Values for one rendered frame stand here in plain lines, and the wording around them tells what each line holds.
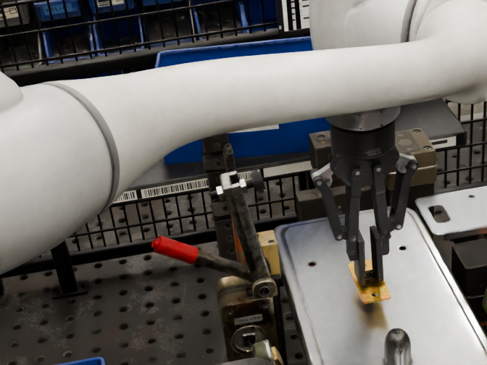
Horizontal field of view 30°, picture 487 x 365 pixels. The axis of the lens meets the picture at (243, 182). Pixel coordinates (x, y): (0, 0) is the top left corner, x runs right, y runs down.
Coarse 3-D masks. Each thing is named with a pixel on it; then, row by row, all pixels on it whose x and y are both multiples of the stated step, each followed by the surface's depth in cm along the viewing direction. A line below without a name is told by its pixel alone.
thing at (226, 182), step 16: (224, 176) 108; (256, 176) 107; (224, 192) 106; (240, 192) 106; (240, 208) 108; (240, 224) 109; (240, 240) 110; (256, 240) 110; (256, 256) 112; (256, 272) 113
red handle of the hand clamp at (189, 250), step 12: (156, 240) 110; (168, 240) 110; (156, 252) 110; (168, 252) 110; (180, 252) 111; (192, 252) 111; (204, 252) 113; (204, 264) 112; (216, 264) 113; (228, 264) 113; (240, 264) 114; (240, 276) 114
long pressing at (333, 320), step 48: (288, 240) 132; (336, 240) 131; (432, 240) 129; (288, 288) 123; (336, 288) 122; (432, 288) 120; (336, 336) 114; (384, 336) 113; (432, 336) 112; (480, 336) 112
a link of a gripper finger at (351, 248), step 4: (344, 228) 114; (344, 232) 113; (348, 232) 113; (344, 236) 113; (348, 236) 113; (348, 240) 114; (348, 244) 114; (352, 244) 114; (356, 244) 114; (348, 248) 115; (352, 248) 114; (356, 248) 115; (348, 252) 115; (352, 252) 115; (356, 252) 115; (348, 256) 115; (352, 256) 115; (356, 256) 115; (352, 260) 115; (356, 260) 116
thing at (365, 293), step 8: (352, 264) 122; (368, 264) 121; (352, 272) 120; (368, 272) 118; (368, 280) 117; (376, 280) 118; (384, 280) 118; (360, 288) 117; (368, 288) 117; (376, 288) 117; (384, 288) 117; (360, 296) 116; (368, 296) 116; (376, 296) 115; (384, 296) 115
